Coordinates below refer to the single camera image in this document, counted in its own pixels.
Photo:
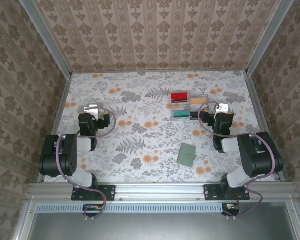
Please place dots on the clear acrylic card organizer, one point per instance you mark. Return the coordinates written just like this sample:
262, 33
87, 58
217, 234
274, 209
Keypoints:
182, 110

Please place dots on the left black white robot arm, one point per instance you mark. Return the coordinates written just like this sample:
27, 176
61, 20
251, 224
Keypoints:
55, 155

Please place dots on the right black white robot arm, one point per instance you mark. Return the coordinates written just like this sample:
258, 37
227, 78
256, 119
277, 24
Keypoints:
260, 157

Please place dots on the tan card stack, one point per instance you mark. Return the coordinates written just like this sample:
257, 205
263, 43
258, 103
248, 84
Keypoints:
198, 101

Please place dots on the red card stack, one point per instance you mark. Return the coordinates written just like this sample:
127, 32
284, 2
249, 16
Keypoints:
180, 97

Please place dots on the floral patterned table cover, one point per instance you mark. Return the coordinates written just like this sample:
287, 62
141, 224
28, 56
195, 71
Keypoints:
130, 100

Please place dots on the black connector board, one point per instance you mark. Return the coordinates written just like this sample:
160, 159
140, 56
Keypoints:
231, 209
93, 210

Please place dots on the grey metal panel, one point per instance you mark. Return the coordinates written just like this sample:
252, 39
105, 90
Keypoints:
152, 227

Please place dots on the aluminium table side rail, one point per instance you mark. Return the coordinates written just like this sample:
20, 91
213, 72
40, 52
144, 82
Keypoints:
58, 120
263, 120

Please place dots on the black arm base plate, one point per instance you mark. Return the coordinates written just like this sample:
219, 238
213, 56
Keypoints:
110, 192
210, 192

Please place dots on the aluminium mounting rail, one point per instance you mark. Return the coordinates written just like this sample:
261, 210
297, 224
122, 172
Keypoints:
160, 191

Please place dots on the aluminium frame post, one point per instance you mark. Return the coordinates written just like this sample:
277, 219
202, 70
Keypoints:
265, 35
47, 37

